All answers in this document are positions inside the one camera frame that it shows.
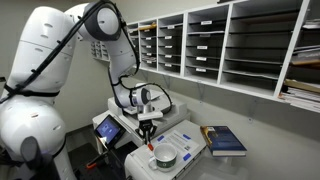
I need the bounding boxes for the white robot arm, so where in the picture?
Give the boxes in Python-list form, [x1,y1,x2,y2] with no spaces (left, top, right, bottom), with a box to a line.
[0,0,150,180]

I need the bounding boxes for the stacked papers in shelf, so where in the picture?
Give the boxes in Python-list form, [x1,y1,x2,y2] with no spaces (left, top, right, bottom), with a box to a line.
[278,18,320,109]

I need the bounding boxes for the near black orange clamp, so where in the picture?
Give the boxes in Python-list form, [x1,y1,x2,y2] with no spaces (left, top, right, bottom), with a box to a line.
[86,151,108,169]

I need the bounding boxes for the white instruction sheet blue tape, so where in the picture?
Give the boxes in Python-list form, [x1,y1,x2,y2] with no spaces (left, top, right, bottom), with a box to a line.
[152,130,199,161]

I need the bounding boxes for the printer touchscreen panel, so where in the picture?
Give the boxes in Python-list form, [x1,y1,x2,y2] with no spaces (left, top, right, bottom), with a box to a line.
[94,115,126,149]

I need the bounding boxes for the large white office printer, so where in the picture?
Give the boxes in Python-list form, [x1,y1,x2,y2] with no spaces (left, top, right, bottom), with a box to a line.
[92,90,190,149]

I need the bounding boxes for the red and white marker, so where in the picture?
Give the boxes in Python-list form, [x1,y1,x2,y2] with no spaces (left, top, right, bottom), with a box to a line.
[147,143,154,151]

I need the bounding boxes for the white green ceramic mug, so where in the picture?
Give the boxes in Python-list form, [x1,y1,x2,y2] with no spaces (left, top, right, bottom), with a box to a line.
[148,143,177,172]

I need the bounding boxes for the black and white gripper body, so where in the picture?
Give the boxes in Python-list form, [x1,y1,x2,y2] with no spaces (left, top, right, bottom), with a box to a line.
[136,103,163,138]

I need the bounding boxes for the white wall mail sorter shelf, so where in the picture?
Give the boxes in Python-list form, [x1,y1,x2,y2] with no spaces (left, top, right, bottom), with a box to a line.
[127,0,319,112]

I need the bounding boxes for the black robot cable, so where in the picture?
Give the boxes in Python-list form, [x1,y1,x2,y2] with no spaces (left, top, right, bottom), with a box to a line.
[0,0,174,118]

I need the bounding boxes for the blue hardcover book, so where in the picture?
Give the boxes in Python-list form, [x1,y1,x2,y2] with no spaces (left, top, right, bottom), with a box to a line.
[200,126,247,157]

